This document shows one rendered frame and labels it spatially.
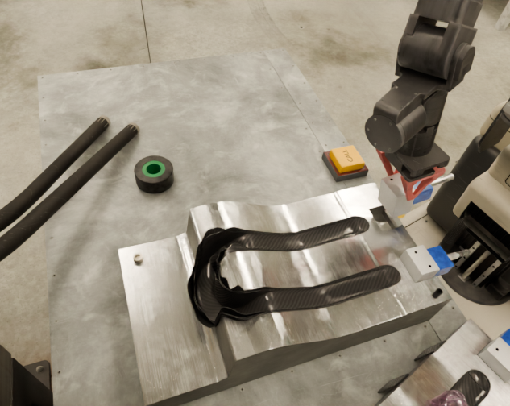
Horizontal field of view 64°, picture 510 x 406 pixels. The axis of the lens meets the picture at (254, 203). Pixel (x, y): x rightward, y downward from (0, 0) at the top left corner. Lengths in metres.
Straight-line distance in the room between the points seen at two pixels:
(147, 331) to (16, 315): 1.12
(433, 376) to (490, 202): 0.51
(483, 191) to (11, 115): 2.16
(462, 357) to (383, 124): 0.40
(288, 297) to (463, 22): 0.43
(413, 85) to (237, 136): 0.53
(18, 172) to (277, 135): 1.43
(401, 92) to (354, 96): 2.05
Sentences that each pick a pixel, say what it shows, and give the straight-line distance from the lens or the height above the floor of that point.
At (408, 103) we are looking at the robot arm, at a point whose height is 1.18.
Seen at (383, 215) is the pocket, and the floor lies 0.86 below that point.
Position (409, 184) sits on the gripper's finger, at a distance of 0.67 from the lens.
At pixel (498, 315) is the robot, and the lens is 1.60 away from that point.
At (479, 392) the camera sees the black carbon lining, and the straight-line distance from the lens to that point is 0.76.
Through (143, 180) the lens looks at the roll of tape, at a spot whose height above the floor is 0.84.
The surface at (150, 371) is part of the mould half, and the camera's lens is 0.65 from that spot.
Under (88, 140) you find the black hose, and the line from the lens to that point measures 0.97.
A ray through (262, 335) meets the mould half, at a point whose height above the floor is 0.93.
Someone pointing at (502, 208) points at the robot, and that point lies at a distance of 1.10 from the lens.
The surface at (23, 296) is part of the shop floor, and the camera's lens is 1.78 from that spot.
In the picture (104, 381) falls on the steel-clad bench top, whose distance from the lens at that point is 0.73.
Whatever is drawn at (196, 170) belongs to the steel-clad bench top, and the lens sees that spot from 0.93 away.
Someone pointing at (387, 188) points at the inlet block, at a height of 0.97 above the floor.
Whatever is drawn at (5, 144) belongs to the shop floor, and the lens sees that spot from 2.34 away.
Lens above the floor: 1.48
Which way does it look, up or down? 51 degrees down
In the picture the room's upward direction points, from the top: 8 degrees clockwise
